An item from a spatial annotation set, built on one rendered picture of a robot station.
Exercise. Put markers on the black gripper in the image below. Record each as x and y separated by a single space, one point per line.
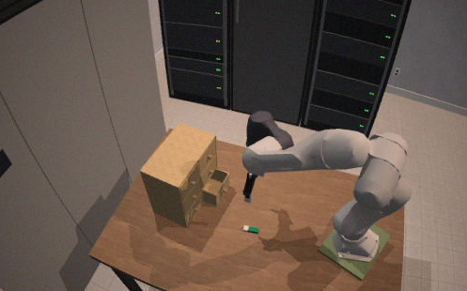
247 192

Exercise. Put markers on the small wooden chest of drawers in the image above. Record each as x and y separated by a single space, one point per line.
169 166

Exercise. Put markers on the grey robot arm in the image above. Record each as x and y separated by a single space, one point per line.
381 189

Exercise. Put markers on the light wooden drawer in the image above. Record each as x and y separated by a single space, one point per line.
194 209
207 156
218 180
191 196
208 171
187 185

